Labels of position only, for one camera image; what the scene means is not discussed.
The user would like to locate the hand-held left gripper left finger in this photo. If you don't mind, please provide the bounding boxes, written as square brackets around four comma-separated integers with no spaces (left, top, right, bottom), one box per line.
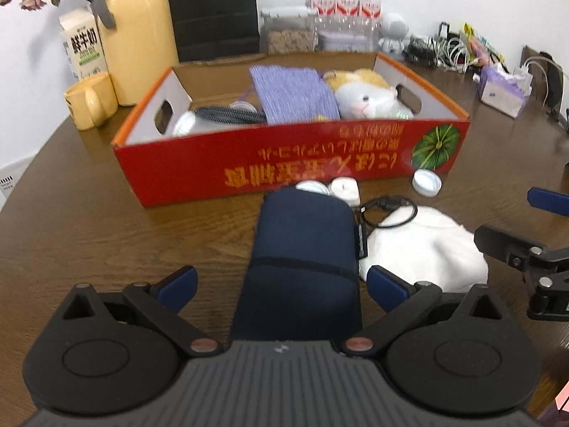
[61,266,223,357]

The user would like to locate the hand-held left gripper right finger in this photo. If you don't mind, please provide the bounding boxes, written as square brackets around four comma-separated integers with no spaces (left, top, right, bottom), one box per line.
[343,265,507,357]

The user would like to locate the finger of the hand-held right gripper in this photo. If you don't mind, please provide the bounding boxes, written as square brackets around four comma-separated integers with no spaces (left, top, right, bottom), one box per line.
[527,188,569,218]
[474,225,548,273]

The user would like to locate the white cloth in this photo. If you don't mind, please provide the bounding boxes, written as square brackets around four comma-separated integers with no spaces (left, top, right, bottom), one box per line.
[359,207,489,296]

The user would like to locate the thin black cable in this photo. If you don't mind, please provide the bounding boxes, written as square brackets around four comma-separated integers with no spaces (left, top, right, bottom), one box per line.
[356,196,419,259]

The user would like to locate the navy blue pouch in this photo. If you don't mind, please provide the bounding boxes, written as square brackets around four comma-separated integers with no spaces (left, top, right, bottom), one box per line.
[230,187,362,350]

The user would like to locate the white bottle cap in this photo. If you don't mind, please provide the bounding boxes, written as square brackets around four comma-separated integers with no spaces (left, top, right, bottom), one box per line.
[413,170,443,197]

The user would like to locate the white round case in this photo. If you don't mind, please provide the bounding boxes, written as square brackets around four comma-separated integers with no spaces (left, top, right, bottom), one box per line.
[296,181,333,196]

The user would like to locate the red cardboard box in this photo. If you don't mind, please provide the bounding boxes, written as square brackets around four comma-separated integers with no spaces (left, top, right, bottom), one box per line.
[111,51,471,208]

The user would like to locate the braided cable coil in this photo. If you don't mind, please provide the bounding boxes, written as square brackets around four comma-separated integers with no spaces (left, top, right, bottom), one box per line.
[194,105,268,125]

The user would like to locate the white yellow plush sheep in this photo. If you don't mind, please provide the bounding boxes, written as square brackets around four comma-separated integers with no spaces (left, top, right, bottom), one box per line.
[322,69,414,120]

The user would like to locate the purple knit cloth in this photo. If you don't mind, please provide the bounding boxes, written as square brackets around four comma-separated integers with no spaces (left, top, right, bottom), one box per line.
[249,66,341,124]

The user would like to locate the dark desk rack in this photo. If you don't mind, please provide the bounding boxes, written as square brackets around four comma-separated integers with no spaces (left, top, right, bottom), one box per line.
[522,46,569,121]

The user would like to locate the purple tissue pack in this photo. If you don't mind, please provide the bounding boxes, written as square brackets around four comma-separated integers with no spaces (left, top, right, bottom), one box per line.
[478,64,533,118]

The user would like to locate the person's pink clothing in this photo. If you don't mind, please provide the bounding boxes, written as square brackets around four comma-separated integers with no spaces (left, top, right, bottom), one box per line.
[538,380,569,427]

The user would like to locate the colourful snack packets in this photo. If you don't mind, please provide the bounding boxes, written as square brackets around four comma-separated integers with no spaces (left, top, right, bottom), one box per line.
[462,22,507,67]

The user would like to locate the white printed carton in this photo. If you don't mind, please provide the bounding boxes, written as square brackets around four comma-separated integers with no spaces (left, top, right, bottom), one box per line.
[0,160,30,207]

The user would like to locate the yellow mug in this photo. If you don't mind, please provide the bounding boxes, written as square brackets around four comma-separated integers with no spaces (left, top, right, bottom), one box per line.
[63,72,119,131]

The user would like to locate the white robot speaker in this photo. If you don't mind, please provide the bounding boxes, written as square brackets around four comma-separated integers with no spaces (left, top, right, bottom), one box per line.
[378,12,410,51]

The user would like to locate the yellow thermos jug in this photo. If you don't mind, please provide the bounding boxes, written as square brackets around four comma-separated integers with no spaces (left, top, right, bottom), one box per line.
[91,0,181,106]

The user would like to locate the white milk carton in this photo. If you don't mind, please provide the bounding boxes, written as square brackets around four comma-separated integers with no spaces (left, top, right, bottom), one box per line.
[59,9,110,83]

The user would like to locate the clear water bottle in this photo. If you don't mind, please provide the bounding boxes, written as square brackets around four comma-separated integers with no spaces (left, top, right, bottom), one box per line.
[333,0,359,32]
[307,0,335,32]
[358,0,383,32]

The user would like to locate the clear container of seeds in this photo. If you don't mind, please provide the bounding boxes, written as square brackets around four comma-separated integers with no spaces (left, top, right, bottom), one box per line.
[261,6,318,54]

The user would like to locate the black paper bag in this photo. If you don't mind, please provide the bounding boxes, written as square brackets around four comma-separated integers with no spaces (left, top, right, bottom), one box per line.
[151,0,261,62]

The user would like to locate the white charging cable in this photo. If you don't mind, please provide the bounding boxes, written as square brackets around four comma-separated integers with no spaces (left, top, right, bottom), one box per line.
[522,53,558,107]

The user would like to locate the tangle of charger cables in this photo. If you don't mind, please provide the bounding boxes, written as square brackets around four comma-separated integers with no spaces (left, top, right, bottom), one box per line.
[404,33,472,72]

